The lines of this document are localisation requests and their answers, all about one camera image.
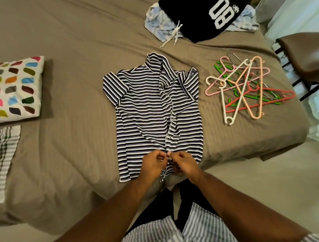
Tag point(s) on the person's left forearm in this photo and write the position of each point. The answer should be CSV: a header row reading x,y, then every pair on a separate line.
x,y
107,212

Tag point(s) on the sheer white curtain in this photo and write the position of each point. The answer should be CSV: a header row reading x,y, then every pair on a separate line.
x,y
294,15

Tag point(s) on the person's black trousers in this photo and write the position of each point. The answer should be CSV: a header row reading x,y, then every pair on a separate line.
x,y
159,204

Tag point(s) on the pile of coloured plastic hangers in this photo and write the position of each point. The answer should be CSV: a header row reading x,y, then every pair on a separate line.
x,y
244,89

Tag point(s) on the brown chair with black legs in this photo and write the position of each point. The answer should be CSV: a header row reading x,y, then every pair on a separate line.
x,y
301,52

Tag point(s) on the bed with taupe sheet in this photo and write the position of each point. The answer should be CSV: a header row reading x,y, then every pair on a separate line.
x,y
74,40

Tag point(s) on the grey checked towel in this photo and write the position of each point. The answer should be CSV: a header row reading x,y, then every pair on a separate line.
x,y
7,154

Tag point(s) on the person's left hand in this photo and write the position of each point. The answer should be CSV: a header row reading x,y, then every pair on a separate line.
x,y
152,167

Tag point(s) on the colourful leaf print pillow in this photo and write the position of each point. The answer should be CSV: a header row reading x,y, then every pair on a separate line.
x,y
20,82

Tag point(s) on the black white striped garment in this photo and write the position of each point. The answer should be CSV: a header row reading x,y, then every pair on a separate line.
x,y
144,109

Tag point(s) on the light blue garment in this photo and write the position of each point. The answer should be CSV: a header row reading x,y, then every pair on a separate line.
x,y
157,25

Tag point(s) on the person's striped shirt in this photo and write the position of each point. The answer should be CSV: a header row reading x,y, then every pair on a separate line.
x,y
199,227

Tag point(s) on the person's right hand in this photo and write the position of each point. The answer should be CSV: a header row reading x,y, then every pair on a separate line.
x,y
187,167

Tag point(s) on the person's right forearm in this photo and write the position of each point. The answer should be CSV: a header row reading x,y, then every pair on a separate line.
x,y
244,209

